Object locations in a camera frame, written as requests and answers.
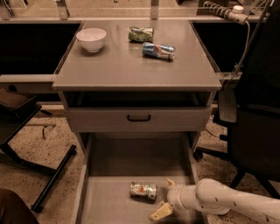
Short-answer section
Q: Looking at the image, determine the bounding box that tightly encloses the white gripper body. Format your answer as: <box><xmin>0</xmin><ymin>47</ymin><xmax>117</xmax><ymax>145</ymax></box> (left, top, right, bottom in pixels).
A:
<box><xmin>167</xmin><ymin>184</ymin><xmax>200</xmax><ymax>211</ymax></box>

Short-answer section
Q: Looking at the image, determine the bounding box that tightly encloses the white green 7up can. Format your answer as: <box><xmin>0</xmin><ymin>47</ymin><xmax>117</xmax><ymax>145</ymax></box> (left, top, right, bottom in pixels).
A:
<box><xmin>129</xmin><ymin>182</ymin><xmax>158</xmax><ymax>200</ymax></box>

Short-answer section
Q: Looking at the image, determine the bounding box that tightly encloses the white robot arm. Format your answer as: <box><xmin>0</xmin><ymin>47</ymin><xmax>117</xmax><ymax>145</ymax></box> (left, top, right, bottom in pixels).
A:
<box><xmin>149</xmin><ymin>178</ymin><xmax>280</xmax><ymax>224</ymax></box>

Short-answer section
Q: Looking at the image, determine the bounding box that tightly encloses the open middle drawer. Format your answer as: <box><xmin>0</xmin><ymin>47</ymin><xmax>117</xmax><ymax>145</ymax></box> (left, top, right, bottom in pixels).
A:
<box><xmin>70</xmin><ymin>133</ymin><xmax>208</xmax><ymax>224</ymax></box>

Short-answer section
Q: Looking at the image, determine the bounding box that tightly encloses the grey drawer cabinet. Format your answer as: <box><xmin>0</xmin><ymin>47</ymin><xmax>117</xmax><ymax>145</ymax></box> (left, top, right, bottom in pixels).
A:
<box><xmin>52</xmin><ymin>18</ymin><xmax>223</xmax><ymax>224</ymax></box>

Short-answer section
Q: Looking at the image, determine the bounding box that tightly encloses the closed top drawer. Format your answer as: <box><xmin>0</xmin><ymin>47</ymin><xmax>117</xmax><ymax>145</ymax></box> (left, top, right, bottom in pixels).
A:
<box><xmin>65</xmin><ymin>108</ymin><xmax>212</xmax><ymax>133</ymax></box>

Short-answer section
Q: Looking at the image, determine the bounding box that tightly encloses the blue pepsi can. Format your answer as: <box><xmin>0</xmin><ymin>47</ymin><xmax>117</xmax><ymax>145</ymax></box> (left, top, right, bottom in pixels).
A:
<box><xmin>142</xmin><ymin>42</ymin><xmax>176</xmax><ymax>60</ymax></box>

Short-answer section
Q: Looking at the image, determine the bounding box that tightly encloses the green soda can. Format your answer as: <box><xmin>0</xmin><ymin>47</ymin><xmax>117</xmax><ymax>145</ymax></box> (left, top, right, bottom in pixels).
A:
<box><xmin>128</xmin><ymin>26</ymin><xmax>154</xmax><ymax>43</ymax></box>

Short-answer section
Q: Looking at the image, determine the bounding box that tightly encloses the black office chair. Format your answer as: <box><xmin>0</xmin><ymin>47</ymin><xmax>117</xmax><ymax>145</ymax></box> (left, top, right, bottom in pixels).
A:
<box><xmin>192</xmin><ymin>0</ymin><xmax>280</xmax><ymax>199</ymax></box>

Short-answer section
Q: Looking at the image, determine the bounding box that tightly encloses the brown object bottom left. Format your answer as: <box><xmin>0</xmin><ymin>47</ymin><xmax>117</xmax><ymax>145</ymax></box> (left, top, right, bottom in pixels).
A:
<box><xmin>0</xmin><ymin>188</ymin><xmax>39</xmax><ymax>224</ymax></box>

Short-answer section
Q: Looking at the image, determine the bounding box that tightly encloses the white ceramic bowl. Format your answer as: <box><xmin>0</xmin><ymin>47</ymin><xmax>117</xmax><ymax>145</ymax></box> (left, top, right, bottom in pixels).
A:
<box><xmin>76</xmin><ymin>28</ymin><xmax>107</xmax><ymax>53</ymax></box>

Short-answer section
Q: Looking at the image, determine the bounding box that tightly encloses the black folding stand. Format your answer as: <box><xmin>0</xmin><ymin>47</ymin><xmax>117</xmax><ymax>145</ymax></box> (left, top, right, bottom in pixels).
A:
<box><xmin>0</xmin><ymin>85</ymin><xmax>78</xmax><ymax>214</ymax></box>

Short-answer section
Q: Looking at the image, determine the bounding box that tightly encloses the white power strip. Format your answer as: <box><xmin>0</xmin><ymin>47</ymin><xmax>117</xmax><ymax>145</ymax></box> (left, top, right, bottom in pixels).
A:
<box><xmin>203</xmin><ymin>1</ymin><xmax>248</xmax><ymax>25</ymax></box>

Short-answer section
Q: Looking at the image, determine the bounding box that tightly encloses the black drawer handle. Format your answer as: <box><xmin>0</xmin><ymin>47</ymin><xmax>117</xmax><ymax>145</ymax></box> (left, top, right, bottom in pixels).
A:
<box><xmin>127</xmin><ymin>115</ymin><xmax>151</xmax><ymax>123</ymax></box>

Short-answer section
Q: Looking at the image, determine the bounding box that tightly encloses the white power cable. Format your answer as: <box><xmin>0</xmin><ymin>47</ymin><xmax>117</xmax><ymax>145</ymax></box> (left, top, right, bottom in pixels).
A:
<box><xmin>222</xmin><ymin>20</ymin><xmax>252</xmax><ymax>88</ymax></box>

